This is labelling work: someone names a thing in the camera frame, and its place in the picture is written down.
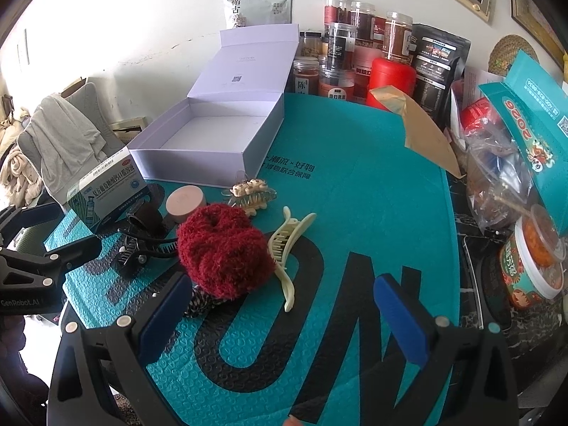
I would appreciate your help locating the dark wooden picture frame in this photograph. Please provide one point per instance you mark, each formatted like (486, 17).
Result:
(532, 13)

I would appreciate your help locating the white green medicine box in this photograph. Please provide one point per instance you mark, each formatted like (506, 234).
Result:
(111, 191)

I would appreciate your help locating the red fluffy scrunchie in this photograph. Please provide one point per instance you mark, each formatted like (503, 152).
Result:
(222, 248)

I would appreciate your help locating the large black hair claw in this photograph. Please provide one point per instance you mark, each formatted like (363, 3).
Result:
(133, 255)

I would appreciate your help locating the beige cloth pile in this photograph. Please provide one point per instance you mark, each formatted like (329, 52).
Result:
(17, 173)

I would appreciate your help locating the red snack packet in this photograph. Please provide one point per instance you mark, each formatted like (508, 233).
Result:
(479, 115)

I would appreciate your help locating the kraft paper envelope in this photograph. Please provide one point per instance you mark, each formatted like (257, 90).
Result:
(426, 137)

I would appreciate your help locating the grey cloth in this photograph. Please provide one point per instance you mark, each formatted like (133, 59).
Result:
(57, 137)

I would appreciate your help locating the round woven coaster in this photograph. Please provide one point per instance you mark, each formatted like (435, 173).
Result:
(512, 55)

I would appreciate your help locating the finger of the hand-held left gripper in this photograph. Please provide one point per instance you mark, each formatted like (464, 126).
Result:
(66, 253)
(31, 216)

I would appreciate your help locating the white paper card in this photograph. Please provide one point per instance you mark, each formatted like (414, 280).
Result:
(475, 80)

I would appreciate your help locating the gold bear hair claw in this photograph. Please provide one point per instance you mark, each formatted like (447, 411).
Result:
(250, 195)

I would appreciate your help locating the cream hair claw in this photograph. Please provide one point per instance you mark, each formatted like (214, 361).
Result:
(284, 239)

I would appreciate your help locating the white gift box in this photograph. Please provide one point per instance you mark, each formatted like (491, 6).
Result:
(213, 128)

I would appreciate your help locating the white tea pouch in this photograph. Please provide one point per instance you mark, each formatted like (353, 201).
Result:
(257, 9)

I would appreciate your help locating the pink round compact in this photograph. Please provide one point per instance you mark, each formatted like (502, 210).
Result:
(184, 204)

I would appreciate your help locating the clear plastic bag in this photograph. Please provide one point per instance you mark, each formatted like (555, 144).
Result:
(497, 173)

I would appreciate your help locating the black thick hair band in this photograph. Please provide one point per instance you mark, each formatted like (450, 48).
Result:
(148, 222)

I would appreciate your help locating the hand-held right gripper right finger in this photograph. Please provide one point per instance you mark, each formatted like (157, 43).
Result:
(401, 319)

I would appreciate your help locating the black white gingham scrunchie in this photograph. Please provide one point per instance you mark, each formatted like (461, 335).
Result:
(199, 304)

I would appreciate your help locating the printed paper food cup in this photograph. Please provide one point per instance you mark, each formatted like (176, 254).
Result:
(523, 275)

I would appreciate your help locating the red canister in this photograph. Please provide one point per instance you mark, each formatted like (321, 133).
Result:
(392, 80)

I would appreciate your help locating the cluster of clear lidded jars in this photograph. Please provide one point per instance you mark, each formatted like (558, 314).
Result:
(341, 44)

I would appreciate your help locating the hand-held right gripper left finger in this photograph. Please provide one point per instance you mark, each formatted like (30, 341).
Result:
(171, 306)

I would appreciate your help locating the black foil pouch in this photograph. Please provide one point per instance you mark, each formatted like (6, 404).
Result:
(439, 71)

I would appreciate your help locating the grey chair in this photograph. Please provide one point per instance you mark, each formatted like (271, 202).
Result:
(95, 102)

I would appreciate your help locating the teal printed carton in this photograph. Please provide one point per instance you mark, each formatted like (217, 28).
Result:
(532, 120)

